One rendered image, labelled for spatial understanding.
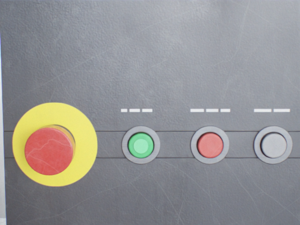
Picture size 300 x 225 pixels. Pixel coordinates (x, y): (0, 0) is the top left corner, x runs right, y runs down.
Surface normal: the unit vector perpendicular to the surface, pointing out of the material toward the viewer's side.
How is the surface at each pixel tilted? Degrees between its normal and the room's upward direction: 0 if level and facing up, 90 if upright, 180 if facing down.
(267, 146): 90
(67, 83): 90
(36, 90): 90
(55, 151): 90
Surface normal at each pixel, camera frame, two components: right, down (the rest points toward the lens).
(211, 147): 0.00, 0.12
